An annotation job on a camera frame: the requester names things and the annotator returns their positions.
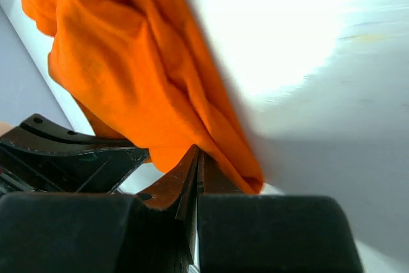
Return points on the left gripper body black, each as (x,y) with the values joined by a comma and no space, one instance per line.
(27,172)

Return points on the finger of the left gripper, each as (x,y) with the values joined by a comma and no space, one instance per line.
(112,160)

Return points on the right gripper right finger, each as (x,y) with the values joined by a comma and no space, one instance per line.
(210,178)

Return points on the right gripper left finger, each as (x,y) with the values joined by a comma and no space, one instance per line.
(173,192)

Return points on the orange t shirt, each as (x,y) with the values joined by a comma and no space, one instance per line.
(141,70)

